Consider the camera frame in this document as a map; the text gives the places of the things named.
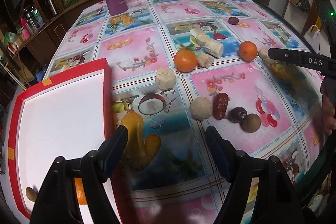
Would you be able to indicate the peeled banana piece round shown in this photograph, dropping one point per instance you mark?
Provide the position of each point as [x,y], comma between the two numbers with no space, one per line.
[201,108]

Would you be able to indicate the orange tangerine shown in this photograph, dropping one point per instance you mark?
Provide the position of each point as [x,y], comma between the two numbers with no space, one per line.
[185,61]
[247,51]
[80,192]

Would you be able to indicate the peeled banana piece front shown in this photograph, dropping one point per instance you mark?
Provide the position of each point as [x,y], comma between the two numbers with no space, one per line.
[165,78]

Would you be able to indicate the peeled banana piece large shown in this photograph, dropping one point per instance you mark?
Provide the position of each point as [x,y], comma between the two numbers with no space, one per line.
[214,48]

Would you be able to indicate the dark purple round fruit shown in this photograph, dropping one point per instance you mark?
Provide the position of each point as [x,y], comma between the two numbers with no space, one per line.
[237,114]

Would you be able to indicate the red jujube date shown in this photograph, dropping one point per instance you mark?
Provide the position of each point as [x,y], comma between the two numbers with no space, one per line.
[220,103]

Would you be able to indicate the person right hand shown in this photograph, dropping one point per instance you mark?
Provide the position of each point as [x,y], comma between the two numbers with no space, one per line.
[328,105]

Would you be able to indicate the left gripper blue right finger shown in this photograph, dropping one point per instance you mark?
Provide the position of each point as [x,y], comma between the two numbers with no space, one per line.
[222,152]

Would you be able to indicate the colourful fruit print tablecloth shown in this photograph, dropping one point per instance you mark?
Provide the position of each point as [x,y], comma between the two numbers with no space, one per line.
[181,183]

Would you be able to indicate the brown longan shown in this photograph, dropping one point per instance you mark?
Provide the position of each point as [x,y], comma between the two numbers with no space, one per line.
[251,123]
[31,193]

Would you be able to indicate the white plastic bag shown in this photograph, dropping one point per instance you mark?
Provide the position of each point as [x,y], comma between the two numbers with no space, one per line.
[312,36]

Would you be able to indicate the peeled banana piece small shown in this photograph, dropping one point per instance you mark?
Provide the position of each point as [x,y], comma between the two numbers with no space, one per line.
[205,60]

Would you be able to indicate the wooden cabinet with bottles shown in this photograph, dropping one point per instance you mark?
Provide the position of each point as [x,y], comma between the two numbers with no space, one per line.
[40,24]

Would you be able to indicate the red box white inside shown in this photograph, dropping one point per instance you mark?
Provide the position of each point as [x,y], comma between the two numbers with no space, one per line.
[65,115]

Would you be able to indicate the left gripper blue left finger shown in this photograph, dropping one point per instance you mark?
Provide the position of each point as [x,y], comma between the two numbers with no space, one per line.
[111,152]

